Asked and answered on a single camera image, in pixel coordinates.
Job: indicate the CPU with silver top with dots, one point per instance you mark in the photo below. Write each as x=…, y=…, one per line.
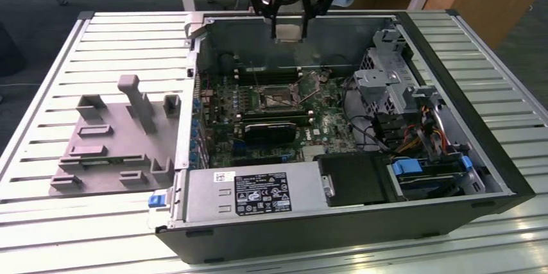
x=288, y=32

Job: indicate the black PC case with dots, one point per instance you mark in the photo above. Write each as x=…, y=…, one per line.
x=298, y=238

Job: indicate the silver chipset heatsink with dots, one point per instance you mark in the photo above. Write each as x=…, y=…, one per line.
x=314, y=152

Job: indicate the hard disk in blue carrier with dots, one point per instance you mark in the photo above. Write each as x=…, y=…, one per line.
x=428, y=187

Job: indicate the grey parts rack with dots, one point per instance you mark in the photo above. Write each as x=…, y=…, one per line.
x=114, y=120

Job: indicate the CPU socket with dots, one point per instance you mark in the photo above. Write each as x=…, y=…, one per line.
x=276, y=97

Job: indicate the silver power supply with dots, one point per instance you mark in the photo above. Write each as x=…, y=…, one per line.
x=205, y=190

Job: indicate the green motherboard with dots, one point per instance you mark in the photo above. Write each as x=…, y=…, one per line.
x=337, y=133

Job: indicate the blue case latch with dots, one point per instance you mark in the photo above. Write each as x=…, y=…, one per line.
x=154, y=199

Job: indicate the metal locking lever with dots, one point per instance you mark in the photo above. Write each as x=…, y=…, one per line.
x=256, y=80

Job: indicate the metal drive cage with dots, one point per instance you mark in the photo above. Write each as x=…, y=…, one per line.
x=385, y=94

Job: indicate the black graphics card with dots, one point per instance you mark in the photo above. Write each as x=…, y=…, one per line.
x=269, y=133

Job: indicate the black plastic shroud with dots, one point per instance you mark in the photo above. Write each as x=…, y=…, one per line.
x=354, y=177

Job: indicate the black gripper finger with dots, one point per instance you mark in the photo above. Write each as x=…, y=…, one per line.
x=304, y=27
x=274, y=27

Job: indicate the black RAM stick in slot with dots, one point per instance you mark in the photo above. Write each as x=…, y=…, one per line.
x=276, y=120
x=269, y=70

